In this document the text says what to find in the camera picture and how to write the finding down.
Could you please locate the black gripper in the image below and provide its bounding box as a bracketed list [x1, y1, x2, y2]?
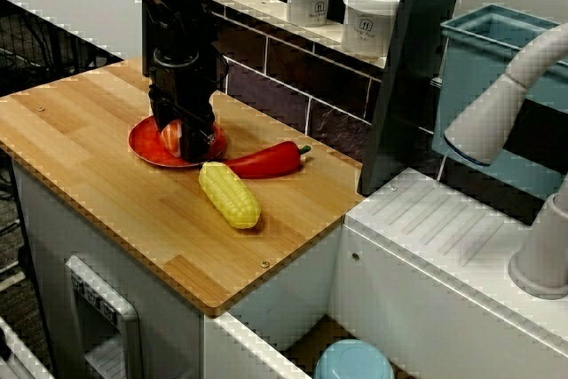
[148, 48, 218, 162]

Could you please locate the aluminium frame rail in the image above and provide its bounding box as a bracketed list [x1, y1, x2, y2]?
[0, 314, 50, 379]

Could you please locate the red round plate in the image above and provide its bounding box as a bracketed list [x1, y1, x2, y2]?
[128, 114, 227, 170]

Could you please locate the black wire mesh panel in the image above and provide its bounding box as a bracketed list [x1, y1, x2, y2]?
[0, 0, 123, 96]

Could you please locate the red toy chili pepper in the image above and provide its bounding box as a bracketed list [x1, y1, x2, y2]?
[221, 140, 313, 180]

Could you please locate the wide black hutch panel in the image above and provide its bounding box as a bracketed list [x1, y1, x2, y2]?
[358, 0, 468, 197]

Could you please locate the white toy kitchen cabinet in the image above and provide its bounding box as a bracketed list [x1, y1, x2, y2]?
[11, 161, 343, 379]

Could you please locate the yellow toy corn cob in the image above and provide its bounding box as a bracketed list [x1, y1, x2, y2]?
[198, 162, 262, 231]

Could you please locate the salmon sushi toy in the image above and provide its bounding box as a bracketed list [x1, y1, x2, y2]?
[158, 119, 184, 158]

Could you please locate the white toy kitchen sink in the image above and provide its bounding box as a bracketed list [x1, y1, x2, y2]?
[203, 168, 568, 379]

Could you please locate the light blue bowl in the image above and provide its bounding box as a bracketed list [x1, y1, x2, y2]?
[313, 337, 395, 379]

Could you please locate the teal plastic bin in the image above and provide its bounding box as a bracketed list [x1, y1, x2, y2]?
[430, 4, 568, 202]

